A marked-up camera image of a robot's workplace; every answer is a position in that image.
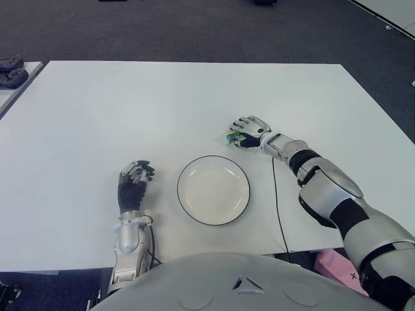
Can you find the white side table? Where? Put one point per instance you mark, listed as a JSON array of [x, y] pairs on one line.
[[14, 90]]

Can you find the black floor equipment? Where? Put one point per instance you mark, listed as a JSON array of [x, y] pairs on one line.
[[6, 293]]

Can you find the robot left arm silver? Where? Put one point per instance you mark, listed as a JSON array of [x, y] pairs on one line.
[[126, 239]]

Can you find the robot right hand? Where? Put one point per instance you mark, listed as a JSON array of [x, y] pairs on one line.
[[256, 128]]

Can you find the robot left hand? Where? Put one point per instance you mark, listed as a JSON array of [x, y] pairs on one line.
[[129, 194]]

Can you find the white plate black rim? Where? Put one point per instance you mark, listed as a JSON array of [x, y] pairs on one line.
[[212, 192]]

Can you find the green snack packet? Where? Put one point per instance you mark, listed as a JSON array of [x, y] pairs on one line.
[[231, 136]]

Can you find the grey robot torso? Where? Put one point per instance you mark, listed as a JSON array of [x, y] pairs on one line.
[[210, 285]]

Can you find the pink cardboard box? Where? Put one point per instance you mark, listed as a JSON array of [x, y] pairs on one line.
[[330, 264]]

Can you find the robot right arm silver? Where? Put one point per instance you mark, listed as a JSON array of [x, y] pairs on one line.
[[330, 191]]

